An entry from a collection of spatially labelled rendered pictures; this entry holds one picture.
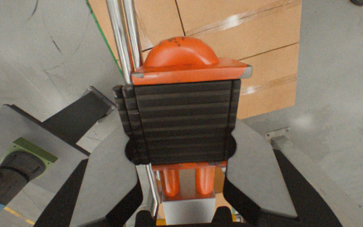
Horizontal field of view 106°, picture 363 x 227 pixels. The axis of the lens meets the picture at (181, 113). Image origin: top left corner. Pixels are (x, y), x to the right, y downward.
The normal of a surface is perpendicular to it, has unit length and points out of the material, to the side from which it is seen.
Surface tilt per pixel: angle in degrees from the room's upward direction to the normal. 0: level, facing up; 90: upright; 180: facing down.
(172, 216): 0
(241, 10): 0
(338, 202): 90
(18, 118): 0
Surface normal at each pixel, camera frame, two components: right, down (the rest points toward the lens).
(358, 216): -0.28, -0.85
